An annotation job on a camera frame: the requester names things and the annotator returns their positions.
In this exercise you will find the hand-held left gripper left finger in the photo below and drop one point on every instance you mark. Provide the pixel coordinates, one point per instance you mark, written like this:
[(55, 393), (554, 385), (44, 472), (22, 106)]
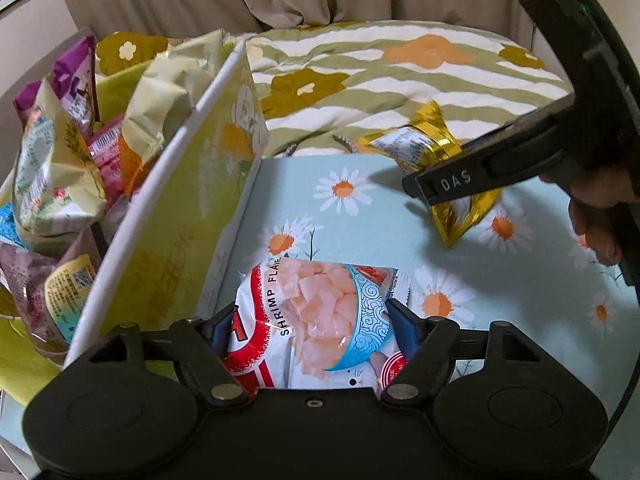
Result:
[(216, 335)]

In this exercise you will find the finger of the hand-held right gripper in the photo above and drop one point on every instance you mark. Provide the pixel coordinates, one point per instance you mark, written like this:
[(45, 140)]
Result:
[(455, 182)]

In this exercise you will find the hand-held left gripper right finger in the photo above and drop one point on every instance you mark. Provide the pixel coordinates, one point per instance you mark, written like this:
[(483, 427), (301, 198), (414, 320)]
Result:
[(404, 327)]

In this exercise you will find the gold foil snack packet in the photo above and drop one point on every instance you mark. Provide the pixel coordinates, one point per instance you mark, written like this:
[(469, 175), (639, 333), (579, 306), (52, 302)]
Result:
[(425, 135)]

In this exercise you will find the red white shrimp chip packet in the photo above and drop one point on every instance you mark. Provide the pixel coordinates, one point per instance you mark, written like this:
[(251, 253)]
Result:
[(310, 305)]

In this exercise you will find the yellow green cardboard box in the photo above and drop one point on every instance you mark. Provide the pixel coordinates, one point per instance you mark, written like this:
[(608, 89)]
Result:
[(165, 220)]

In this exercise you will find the pale green snack packet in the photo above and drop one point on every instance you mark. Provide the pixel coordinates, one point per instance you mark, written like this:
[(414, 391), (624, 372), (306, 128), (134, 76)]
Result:
[(50, 170)]

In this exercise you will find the person's right hand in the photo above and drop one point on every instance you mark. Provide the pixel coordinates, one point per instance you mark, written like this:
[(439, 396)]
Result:
[(590, 220)]

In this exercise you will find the green striped floral blanket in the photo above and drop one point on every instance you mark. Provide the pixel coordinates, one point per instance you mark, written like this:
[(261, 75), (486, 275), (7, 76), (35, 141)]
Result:
[(400, 90)]

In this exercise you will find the yellow label snack packet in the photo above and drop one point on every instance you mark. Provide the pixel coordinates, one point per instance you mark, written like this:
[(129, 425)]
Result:
[(70, 285)]

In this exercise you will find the cream snack packet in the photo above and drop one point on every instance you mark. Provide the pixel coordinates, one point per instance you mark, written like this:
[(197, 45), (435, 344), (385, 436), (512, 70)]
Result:
[(160, 90)]

